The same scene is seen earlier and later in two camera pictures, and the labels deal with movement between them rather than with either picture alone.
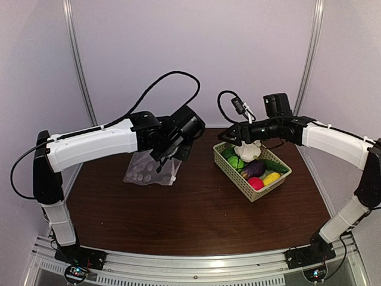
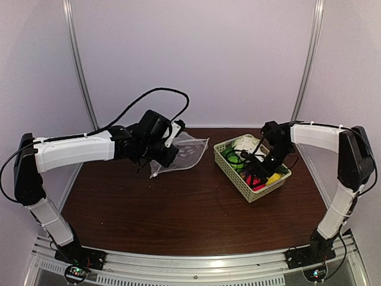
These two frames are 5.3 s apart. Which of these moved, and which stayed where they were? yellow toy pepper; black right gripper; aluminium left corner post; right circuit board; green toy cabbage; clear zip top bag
Moved: black right gripper; clear zip top bag
Stayed: green toy cabbage; right circuit board; yellow toy pepper; aluminium left corner post
